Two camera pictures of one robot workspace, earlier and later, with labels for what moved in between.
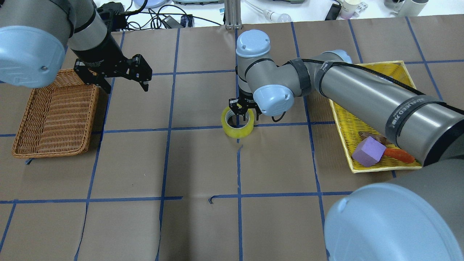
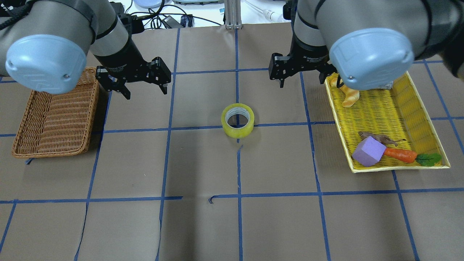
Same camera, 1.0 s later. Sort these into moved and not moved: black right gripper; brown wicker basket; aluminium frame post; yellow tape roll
Moved: black right gripper
Not moved: aluminium frame post; yellow tape roll; brown wicker basket
